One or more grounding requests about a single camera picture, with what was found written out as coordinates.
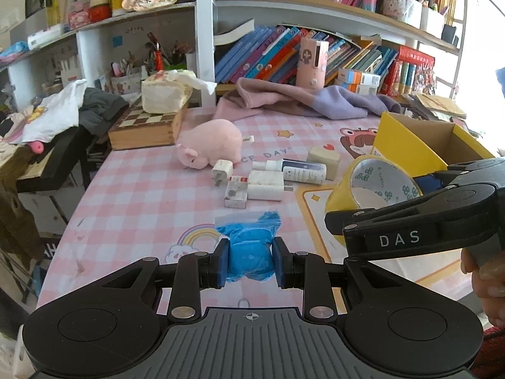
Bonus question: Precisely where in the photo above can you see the yellow tape roll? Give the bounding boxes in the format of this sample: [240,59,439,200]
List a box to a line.
[325,154,423,247]

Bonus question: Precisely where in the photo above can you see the blue plastic bag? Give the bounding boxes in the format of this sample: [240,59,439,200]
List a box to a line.
[215,210,282,282]

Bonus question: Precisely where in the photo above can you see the red white small box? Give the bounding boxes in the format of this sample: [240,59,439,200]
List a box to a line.
[223,175,248,210]

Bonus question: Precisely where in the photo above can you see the large white charger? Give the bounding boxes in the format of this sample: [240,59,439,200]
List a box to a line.
[247,170,286,201]

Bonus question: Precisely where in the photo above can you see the white blue tube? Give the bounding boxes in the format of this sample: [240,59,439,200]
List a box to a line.
[282,158,326,185]

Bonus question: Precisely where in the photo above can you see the small white charger plug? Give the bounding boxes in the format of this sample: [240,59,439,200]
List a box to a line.
[211,159,234,187]

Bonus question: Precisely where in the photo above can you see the white spray bottle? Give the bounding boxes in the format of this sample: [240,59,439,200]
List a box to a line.
[252,159,283,172]

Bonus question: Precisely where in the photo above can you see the right hand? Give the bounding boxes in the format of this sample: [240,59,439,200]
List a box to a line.
[460,249,505,328]

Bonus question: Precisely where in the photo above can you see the yellow cardboard box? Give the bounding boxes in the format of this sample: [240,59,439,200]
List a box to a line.
[371,112,493,177]

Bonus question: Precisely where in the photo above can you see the pink checkered tablecloth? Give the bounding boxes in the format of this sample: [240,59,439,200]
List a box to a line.
[37,111,472,307]

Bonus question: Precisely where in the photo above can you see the stack of books papers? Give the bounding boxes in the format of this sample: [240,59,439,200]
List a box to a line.
[397,93,481,138]

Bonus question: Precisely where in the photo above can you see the cream heart block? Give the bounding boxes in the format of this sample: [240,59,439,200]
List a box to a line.
[306,146,341,181]

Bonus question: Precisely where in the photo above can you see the red book set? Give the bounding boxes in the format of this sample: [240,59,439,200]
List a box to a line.
[380,40,436,97]

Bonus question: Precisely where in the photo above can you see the pink plush pig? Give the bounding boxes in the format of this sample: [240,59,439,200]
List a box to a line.
[175,119,243,169]

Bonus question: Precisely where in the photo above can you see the wooden chess box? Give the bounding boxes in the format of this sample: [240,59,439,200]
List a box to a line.
[108,101,188,151]

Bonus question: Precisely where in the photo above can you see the orange white box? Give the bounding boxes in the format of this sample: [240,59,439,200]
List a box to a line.
[335,69,381,95]

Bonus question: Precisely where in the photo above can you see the white bookshelf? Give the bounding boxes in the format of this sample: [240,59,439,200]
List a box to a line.
[1,0,462,109]

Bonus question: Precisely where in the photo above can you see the pink purple cloth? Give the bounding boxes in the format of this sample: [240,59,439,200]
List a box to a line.
[213,78,401,122]

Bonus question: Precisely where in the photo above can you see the cream tissue box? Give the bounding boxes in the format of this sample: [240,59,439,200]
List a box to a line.
[141,69,217,114]

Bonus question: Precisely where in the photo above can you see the white t-shirt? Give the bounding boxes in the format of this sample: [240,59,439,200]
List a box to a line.
[14,79,87,144]

